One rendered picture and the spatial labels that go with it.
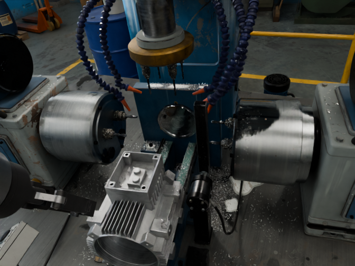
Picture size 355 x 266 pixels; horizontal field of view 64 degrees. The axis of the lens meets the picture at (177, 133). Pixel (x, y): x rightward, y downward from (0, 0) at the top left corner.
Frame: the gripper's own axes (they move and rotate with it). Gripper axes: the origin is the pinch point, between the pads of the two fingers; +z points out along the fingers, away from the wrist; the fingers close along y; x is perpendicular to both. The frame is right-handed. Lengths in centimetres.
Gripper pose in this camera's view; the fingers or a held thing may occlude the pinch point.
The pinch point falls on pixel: (73, 205)
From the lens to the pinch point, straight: 59.1
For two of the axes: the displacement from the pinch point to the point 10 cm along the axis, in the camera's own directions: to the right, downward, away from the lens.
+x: -1.6, 9.3, -3.3
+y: -9.6, -0.7, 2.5
